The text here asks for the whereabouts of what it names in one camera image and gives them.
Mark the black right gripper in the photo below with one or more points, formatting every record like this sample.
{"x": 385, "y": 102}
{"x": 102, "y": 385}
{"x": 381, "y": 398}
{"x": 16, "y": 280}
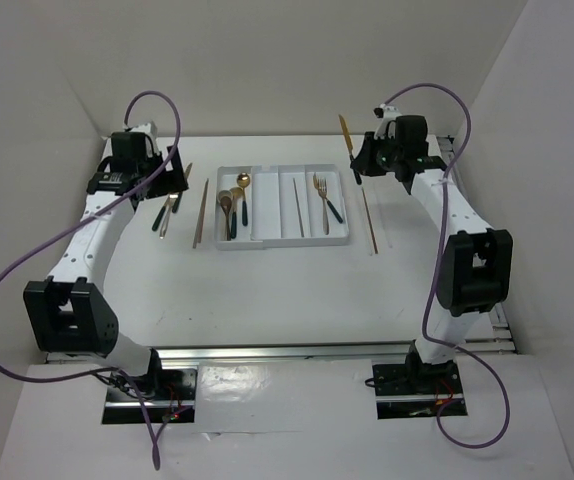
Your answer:
{"x": 364, "y": 162}

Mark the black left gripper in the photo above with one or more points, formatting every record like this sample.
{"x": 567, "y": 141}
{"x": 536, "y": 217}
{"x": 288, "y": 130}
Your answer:
{"x": 170, "y": 180}

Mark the gold knife green handle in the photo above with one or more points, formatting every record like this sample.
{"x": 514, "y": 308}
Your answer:
{"x": 349, "y": 147}
{"x": 176, "y": 204}

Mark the gold fork green handle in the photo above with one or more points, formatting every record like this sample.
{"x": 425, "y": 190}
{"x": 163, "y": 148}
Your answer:
{"x": 330, "y": 204}
{"x": 159, "y": 220}

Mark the gold spoon green handle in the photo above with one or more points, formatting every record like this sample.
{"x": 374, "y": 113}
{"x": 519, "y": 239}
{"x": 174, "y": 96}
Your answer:
{"x": 243, "y": 181}
{"x": 237, "y": 193}

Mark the metal chopstick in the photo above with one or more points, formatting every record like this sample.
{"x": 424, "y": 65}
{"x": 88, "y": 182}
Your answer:
{"x": 298, "y": 208}

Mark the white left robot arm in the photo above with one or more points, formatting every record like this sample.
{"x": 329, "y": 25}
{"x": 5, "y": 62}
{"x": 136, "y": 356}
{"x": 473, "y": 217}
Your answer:
{"x": 67, "y": 310}

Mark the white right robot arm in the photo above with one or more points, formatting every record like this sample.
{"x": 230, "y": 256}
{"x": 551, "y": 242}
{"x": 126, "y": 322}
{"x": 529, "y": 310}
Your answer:
{"x": 475, "y": 258}

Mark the brown chopstick pair left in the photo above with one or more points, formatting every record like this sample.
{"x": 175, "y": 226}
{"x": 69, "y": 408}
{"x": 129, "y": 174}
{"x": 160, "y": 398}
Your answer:
{"x": 201, "y": 215}

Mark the brown chopstick right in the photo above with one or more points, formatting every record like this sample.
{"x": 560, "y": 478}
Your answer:
{"x": 369, "y": 222}

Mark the white cutlery tray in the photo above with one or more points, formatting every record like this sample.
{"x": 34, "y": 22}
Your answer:
{"x": 272, "y": 215}

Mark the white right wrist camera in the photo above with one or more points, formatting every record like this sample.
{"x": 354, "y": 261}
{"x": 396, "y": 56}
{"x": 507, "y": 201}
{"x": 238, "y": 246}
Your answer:
{"x": 387, "y": 114}

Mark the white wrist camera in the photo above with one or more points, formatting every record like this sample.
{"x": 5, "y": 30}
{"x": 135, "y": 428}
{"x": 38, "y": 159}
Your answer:
{"x": 150, "y": 130}
{"x": 387, "y": 114}

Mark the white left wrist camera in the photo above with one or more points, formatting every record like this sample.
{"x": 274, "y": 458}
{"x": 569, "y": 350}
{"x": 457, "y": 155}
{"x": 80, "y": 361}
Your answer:
{"x": 150, "y": 130}

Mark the aluminium rail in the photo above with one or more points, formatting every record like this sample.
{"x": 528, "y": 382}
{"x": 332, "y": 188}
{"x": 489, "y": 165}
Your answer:
{"x": 309, "y": 351}

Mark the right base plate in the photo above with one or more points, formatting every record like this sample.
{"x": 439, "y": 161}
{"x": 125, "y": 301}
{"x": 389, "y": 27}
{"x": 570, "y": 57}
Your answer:
{"x": 399, "y": 396}

